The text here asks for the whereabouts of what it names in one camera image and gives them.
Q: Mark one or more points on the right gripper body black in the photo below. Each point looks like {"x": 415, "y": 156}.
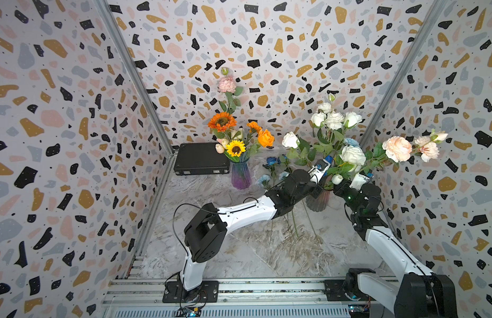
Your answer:
{"x": 345, "y": 192}

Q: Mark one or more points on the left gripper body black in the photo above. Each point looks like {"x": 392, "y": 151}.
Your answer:
{"x": 314, "y": 191}

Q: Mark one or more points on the brown ribbed glass vase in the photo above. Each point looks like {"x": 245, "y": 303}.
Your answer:
{"x": 319, "y": 203}

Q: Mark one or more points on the small blue tulip flower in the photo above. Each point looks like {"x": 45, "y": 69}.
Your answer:
{"x": 295, "y": 226}

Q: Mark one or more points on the blue rose bouquet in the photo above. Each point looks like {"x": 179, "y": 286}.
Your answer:
{"x": 278, "y": 168}

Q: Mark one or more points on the purple ribbed glass vase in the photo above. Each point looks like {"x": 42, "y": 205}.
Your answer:
{"x": 240, "y": 175}

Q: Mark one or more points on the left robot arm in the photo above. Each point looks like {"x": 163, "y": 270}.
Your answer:
{"x": 205, "y": 233}

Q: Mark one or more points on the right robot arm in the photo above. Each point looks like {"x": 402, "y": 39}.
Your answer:
{"x": 419, "y": 292}

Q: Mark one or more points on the white tulip bud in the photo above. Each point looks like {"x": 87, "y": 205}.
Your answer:
{"x": 337, "y": 179}

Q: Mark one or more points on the white flower bouquet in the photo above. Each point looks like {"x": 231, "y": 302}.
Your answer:
{"x": 329, "y": 126}

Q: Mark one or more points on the light blue carnation right bouquet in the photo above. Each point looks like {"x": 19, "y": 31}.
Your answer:
{"x": 351, "y": 142}

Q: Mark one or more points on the orange rose flower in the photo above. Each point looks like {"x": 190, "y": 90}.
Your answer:
{"x": 265, "y": 138}

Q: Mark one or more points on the yellow sunflower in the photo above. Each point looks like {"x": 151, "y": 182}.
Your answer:
{"x": 236, "y": 148}

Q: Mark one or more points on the orange marigold flower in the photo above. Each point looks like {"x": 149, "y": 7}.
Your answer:
{"x": 254, "y": 127}

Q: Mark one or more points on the large orange gerbera flower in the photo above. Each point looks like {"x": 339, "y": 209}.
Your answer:
{"x": 221, "y": 122}

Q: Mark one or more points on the black rectangular case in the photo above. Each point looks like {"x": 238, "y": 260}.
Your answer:
{"x": 200, "y": 159}

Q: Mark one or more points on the pink carnation stem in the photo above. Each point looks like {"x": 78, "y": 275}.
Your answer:
{"x": 228, "y": 87}

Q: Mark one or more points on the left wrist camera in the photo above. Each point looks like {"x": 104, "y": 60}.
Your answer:
{"x": 319, "y": 170}

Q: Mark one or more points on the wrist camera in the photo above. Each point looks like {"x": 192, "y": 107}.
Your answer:
{"x": 319, "y": 170}
{"x": 358, "y": 181}

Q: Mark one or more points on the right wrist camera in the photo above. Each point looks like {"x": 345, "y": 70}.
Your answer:
{"x": 358, "y": 181}

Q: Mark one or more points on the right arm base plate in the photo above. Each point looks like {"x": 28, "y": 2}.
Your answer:
{"x": 335, "y": 291}

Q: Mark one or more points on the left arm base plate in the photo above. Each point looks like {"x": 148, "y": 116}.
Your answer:
{"x": 206, "y": 292}

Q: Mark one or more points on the aluminium front rail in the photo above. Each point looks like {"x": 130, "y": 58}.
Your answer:
{"x": 237, "y": 297}

